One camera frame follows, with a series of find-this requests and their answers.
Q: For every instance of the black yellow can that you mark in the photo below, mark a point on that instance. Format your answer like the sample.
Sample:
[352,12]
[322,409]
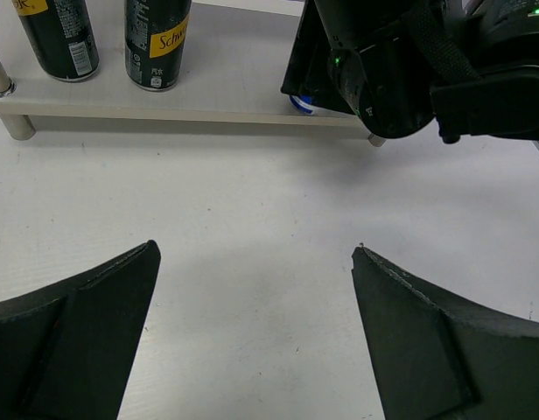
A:
[61,36]
[154,34]

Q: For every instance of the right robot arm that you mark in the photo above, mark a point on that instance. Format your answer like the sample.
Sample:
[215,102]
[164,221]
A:
[471,67]

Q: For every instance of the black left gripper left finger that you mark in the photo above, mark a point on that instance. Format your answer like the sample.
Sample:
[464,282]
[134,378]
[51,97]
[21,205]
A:
[67,349]

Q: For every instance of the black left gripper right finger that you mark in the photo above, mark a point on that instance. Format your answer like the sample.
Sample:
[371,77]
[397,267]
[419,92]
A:
[437,355]

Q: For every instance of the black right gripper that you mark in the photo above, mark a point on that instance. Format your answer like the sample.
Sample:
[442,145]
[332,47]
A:
[358,58]

